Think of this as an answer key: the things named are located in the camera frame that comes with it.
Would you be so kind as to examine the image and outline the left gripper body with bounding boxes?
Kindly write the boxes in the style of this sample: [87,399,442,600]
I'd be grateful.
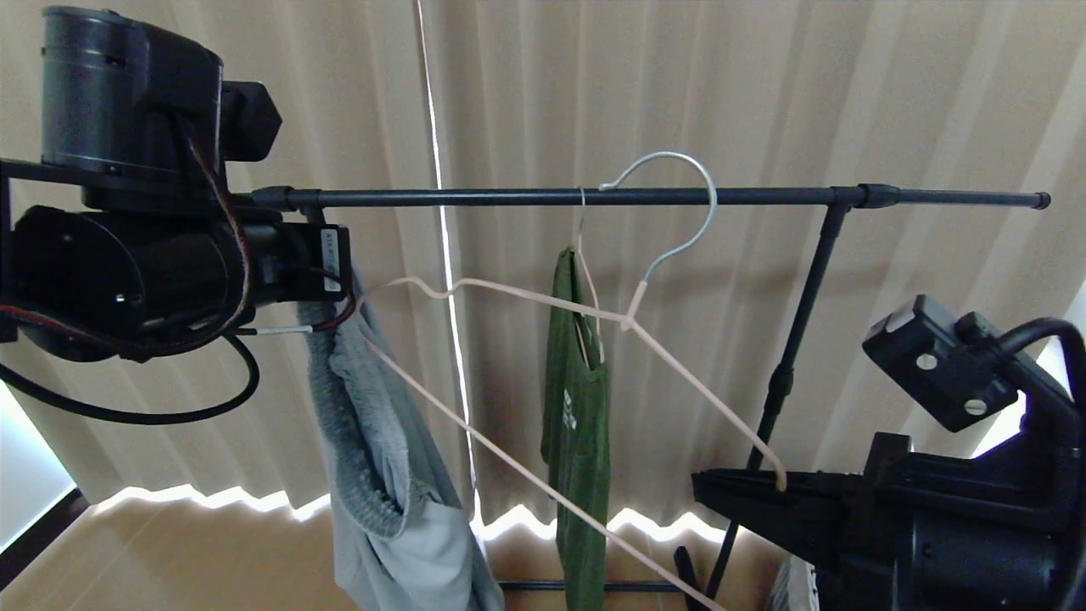
[10,204,351,345]

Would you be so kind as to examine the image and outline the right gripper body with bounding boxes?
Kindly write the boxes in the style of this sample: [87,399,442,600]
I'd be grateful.
[817,431,1086,611]

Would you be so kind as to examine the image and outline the pale grey shorts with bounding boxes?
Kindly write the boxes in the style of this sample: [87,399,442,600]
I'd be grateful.
[297,270,507,611]

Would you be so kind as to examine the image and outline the green long-sleeved shirt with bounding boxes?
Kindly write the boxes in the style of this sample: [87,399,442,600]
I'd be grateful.
[540,248,611,611]

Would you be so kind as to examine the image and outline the pink clothes hanger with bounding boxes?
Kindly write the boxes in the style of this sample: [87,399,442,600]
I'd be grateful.
[356,151,790,611]
[574,187,606,366]

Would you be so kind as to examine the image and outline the white laundry basket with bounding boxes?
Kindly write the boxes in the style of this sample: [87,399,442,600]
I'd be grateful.
[768,554,822,611]

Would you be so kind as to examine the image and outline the black clothes rack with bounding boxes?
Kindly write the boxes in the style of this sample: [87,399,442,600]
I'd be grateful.
[246,182,1051,611]

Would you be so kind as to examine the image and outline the beige curtain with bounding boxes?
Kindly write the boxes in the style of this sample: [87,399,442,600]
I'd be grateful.
[0,0,1086,544]

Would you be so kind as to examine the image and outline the black cable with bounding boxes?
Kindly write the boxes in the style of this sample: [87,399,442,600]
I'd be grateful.
[0,334,261,426]
[997,317,1086,408]

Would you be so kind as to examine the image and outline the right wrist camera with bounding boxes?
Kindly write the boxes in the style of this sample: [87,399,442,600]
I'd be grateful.
[862,294,1083,510]

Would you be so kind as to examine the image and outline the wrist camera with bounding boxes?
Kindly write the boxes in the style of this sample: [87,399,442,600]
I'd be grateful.
[862,294,1083,510]
[219,80,283,164]

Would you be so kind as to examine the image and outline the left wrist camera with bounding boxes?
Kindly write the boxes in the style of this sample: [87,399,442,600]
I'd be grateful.
[219,80,283,164]

